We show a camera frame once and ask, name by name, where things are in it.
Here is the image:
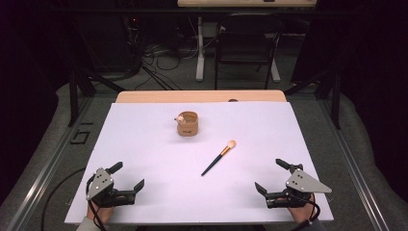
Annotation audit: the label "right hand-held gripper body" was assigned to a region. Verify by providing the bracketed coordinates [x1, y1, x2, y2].
[265, 163, 333, 210]

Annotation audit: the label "black chair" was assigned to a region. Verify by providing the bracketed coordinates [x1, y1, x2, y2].
[214, 13, 285, 90]

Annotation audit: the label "bundle of floor cables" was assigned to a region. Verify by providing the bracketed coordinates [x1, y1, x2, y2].
[128, 18, 200, 91]

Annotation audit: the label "tan bag-shaped brush holder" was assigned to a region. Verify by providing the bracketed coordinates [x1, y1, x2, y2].
[174, 111, 199, 138]

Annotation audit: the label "hand-held gripper cable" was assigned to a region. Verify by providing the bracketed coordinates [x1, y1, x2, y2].
[296, 192, 321, 225]
[85, 174, 109, 231]

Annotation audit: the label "right hand-held gripper cable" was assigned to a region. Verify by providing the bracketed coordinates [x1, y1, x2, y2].
[296, 192, 321, 225]

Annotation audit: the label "black floor cable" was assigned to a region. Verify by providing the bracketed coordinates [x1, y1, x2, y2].
[40, 167, 87, 231]

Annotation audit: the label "white table cover sheet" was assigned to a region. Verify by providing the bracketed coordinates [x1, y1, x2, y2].
[64, 101, 335, 225]

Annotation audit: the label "desk with white legs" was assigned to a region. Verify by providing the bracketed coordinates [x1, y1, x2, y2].
[177, 0, 318, 84]

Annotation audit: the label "person's right hand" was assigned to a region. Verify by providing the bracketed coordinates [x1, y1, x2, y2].
[286, 192, 318, 225]

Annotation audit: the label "aluminium floor rail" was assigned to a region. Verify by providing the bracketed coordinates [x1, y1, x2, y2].
[6, 95, 94, 231]
[319, 99, 391, 231]

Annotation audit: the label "person's left hand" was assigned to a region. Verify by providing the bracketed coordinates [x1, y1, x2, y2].
[87, 198, 115, 224]

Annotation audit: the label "black tape marks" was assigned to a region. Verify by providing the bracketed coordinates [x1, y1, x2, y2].
[69, 121, 94, 145]

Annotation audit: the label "black metal frame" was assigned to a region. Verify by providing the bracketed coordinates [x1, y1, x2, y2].
[67, 68, 126, 128]
[283, 68, 342, 131]

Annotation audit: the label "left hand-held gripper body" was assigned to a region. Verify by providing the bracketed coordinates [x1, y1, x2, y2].
[86, 167, 138, 208]

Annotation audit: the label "black handled makeup brush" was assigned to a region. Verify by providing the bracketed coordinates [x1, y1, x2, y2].
[200, 140, 238, 177]

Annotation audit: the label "left hand-held gripper cable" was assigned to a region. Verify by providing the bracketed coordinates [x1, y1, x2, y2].
[85, 174, 109, 231]

